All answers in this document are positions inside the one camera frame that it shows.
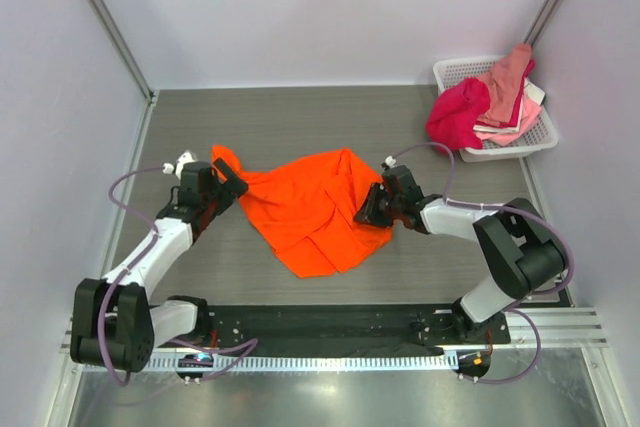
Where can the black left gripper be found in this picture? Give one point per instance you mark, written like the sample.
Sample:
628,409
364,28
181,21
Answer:
225,179

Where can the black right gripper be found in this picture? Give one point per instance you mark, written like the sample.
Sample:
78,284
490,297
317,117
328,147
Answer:
380,204

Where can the orange t shirt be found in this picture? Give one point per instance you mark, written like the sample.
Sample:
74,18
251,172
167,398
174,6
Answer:
305,210

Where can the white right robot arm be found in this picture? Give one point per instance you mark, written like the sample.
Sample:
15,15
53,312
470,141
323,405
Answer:
520,249

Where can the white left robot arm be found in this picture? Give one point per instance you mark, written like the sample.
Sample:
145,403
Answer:
114,324

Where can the magenta t shirt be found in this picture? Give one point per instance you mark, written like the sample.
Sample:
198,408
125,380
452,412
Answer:
455,112

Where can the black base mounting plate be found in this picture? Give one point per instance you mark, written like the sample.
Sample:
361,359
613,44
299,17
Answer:
346,331

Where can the light pink t shirt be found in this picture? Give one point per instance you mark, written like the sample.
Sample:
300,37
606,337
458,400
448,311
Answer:
528,114

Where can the white folded t shirt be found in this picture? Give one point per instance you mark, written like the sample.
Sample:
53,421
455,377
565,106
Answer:
533,92

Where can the left aluminium corner post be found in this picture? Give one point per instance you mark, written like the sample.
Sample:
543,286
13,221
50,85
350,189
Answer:
115,36

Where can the white slotted cable duct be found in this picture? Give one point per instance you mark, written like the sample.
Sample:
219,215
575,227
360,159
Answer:
181,362

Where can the aluminium rail frame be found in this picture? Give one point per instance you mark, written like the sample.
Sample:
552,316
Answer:
553,327

